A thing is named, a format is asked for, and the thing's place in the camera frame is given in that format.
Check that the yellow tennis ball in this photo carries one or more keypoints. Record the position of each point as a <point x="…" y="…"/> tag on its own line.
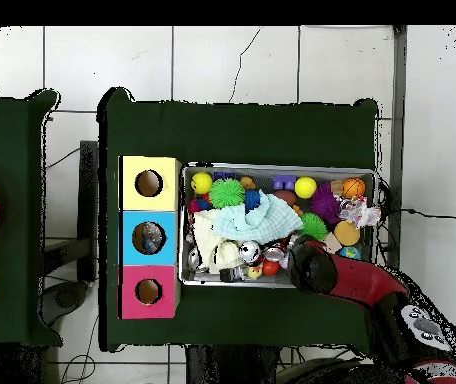
<point x="305" y="186"/>

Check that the black and red can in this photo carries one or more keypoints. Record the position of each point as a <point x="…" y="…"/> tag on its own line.
<point x="250" y="252"/>

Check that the cream waffle cloth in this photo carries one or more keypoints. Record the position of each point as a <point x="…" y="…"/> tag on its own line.
<point x="206" y="240"/>

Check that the green spiky rubber ball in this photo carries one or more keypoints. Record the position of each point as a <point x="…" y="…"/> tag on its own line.
<point x="226" y="193"/>
<point x="312" y="224"/>

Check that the peach foam ball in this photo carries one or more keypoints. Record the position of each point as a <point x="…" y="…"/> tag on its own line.
<point x="346" y="233"/>

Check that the orange toy basketball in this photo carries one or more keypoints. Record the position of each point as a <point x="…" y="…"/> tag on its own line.
<point x="352" y="187"/>

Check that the dark green table cloth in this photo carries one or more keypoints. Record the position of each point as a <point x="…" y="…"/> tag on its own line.
<point x="232" y="132"/>
<point x="8" y="140"/>

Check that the wooden box with three holes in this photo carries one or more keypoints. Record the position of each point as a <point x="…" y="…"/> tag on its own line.
<point x="152" y="200"/>

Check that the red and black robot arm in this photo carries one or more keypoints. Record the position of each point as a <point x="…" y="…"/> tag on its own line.
<point x="364" y="280"/>

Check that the mint green waffle cloth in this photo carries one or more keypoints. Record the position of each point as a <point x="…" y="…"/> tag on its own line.
<point x="260" y="222"/>

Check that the yellow smiley foam ball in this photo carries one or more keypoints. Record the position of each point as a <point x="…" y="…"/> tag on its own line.
<point x="201" y="183"/>

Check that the purple spiky rubber ball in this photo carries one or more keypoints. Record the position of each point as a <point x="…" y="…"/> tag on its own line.
<point x="326" y="202"/>

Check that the black upright panel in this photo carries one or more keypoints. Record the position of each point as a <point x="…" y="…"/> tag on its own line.
<point x="88" y="208"/>

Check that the grey metal rail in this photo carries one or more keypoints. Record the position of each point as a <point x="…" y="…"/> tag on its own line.
<point x="396" y="160"/>

